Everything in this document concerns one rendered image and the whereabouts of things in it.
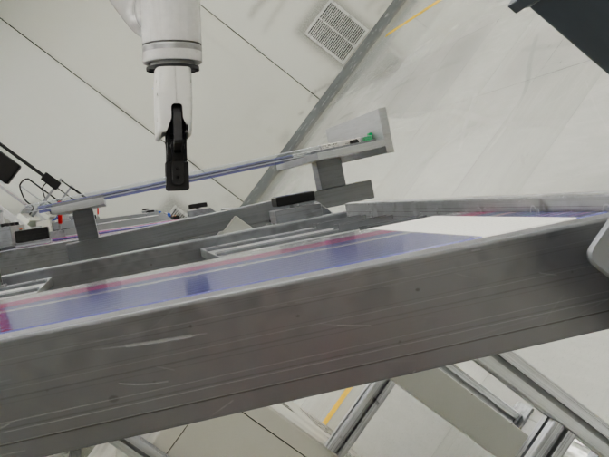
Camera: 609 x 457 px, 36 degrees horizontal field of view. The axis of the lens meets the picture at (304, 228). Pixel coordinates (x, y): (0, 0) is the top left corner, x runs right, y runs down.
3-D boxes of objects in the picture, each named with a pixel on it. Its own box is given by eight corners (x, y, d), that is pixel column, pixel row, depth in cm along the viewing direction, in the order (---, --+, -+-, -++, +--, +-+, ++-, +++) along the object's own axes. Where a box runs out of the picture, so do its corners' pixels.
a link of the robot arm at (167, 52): (140, 52, 137) (141, 72, 137) (142, 40, 128) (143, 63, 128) (198, 52, 138) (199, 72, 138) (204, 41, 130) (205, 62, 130)
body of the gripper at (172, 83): (144, 66, 137) (148, 143, 137) (147, 54, 127) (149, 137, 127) (196, 66, 139) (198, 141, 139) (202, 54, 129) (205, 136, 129)
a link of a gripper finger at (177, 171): (164, 143, 132) (166, 190, 132) (166, 141, 129) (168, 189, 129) (187, 142, 133) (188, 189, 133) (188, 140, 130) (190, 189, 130)
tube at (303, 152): (371, 142, 140) (370, 135, 140) (373, 141, 138) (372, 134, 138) (27, 213, 130) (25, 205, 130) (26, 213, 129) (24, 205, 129)
